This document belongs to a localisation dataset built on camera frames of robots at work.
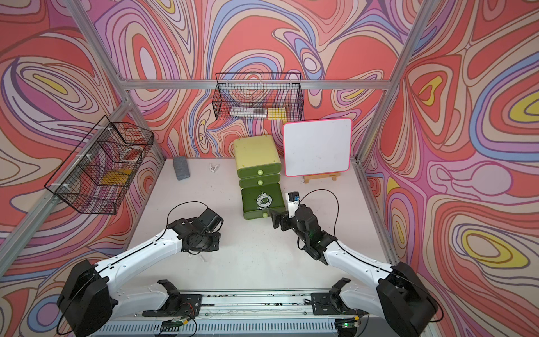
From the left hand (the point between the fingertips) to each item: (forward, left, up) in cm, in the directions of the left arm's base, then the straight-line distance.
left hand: (218, 245), depth 82 cm
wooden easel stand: (+37, -53, 0) cm, 65 cm away
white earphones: (+20, -16, -4) cm, 26 cm away
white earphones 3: (-5, +6, -4) cm, 9 cm away
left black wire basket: (+14, +41, +25) cm, 50 cm away
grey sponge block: (+44, +28, -2) cm, 53 cm away
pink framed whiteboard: (+44, -44, +12) cm, 64 cm away
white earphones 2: (+25, -18, -4) cm, 31 cm away
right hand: (+10, -26, +8) cm, 29 cm away
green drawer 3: (+23, -11, -3) cm, 26 cm away
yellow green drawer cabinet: (+33, -15, +16) cm, 40 cm away
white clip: (+45, +12, -3) cm, 46 cm away
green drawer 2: (+28, -16, +6) cm, 32 cm away
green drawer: (+27, -16, +14) cm, 34 cm away
